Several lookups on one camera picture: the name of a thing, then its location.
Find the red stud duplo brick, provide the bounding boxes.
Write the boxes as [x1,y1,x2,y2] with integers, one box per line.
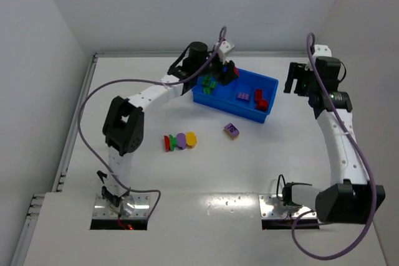
[255,99,269,112]

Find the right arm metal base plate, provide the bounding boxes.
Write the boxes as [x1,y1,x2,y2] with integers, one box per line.
[259,194,310,221]

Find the red half-round brick cluster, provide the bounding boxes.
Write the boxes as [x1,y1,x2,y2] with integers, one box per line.
[164,135,171,152]

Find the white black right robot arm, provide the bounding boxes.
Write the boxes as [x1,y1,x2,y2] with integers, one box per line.
[282,57,372,224]

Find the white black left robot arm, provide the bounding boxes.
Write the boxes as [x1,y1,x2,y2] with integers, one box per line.
[99,39,277,208]

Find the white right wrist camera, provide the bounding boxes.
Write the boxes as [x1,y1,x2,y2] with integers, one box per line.
[305,44,332,71]

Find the red rounded duplo brick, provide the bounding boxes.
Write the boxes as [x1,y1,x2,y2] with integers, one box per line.
[234,67,239,78]

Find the green sloped duplo brick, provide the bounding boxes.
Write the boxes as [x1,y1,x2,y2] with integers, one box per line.
[202,76,212,88]

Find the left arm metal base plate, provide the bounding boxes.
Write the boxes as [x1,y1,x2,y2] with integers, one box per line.
[92,194,151,221]

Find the purple rounded brick cluster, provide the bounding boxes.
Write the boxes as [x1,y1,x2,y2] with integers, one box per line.
[176,133,187,150]

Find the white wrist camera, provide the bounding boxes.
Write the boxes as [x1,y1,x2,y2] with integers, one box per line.
[305,44,332,71]
[217,39,235,64]

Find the yellow rounded duplo brick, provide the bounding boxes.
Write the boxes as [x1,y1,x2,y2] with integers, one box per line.
[186,131,197,148]

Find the blue plastic divided bin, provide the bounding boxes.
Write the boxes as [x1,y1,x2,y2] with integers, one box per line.
[192,69,279,123]

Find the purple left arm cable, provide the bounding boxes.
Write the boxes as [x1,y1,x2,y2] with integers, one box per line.
[77,26,228,217]

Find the red rectangular duplo brick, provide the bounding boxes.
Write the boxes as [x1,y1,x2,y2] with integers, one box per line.
[254,89,263,103]

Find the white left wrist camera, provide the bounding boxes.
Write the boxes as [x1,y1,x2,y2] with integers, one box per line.
[217,39,235,64]

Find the purple rounded duplo brick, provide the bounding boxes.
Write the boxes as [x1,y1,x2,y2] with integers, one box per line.
[224,123,239,133]

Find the green brick cluster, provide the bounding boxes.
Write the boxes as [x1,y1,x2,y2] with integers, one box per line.
[169,135,178,151]

